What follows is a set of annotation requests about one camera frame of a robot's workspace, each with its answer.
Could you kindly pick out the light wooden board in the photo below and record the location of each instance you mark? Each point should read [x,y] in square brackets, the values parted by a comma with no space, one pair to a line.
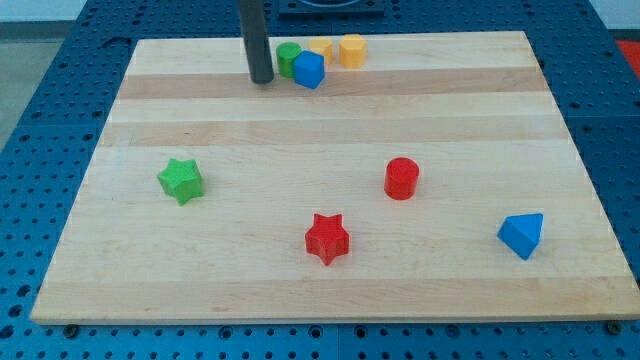
[473,110]

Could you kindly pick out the yellow block behind blue cube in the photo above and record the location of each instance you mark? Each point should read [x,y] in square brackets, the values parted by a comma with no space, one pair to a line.
[322,46]

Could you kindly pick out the black cylindrical robot arm rod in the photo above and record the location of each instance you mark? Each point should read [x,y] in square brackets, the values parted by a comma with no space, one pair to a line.
[256,40]

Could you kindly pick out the blue triangular prism block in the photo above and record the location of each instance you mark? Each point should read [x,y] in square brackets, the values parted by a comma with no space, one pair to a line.
[522,233]

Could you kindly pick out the green cylinder block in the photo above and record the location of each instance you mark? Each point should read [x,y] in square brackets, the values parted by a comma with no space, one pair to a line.
[286,54]

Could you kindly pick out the red star block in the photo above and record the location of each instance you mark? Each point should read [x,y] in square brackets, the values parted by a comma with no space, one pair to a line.
[327,238]

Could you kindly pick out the yellow hexagonal block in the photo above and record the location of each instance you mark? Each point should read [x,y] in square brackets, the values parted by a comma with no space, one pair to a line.
[352,51]

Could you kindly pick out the red cylinder block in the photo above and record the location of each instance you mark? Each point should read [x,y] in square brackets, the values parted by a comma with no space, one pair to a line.
[401,178]

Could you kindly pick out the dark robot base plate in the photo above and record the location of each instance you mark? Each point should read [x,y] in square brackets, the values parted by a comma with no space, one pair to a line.
[330,7]

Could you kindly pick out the blue perforated table frame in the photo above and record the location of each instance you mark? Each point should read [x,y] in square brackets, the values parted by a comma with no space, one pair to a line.
[45,158]

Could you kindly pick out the green star block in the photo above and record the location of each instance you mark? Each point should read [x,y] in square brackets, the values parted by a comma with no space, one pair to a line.
[181,180]

